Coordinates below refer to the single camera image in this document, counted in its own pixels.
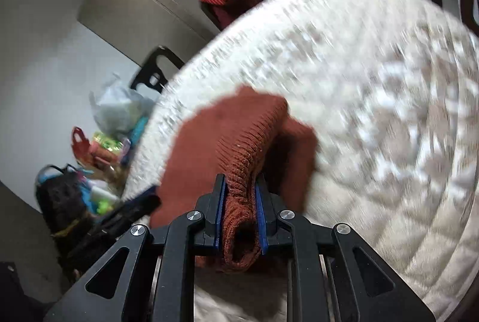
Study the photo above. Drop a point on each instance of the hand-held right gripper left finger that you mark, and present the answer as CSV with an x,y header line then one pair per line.
x,y
221,202

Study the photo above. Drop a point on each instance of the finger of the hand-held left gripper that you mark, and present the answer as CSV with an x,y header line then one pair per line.
x,y
138,204

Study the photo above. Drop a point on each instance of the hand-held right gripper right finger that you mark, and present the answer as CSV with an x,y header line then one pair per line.
x,y
262,209

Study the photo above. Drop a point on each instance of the rust knit sweater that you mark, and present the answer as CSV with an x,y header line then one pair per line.
x,y
209,142

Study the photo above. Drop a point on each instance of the red gift bag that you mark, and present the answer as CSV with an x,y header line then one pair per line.
x,y
80,146

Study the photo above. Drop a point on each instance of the pink canister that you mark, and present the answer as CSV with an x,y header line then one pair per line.
x,y
104,155

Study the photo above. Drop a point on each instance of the green yellow packet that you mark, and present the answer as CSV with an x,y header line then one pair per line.
x,y
106,140

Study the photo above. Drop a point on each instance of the white plastic bag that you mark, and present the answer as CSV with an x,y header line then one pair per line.
x,y
116,105

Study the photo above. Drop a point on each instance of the black chair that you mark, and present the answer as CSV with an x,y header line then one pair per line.
x,y
170,58

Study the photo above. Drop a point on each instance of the white quilted blanket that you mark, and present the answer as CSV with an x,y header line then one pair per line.
x,y
374,82

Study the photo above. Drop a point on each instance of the brown door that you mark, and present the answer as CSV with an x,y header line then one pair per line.
x,y
149,7

